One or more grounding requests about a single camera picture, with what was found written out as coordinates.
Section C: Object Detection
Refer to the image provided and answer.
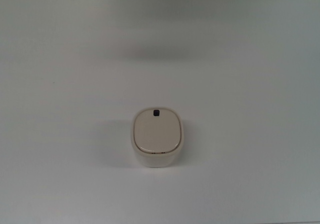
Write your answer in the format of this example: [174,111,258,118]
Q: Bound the beige bin lid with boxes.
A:
[133,108,182,155]

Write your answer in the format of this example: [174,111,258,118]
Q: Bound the small white trash bin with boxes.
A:
[131,105,186,169]

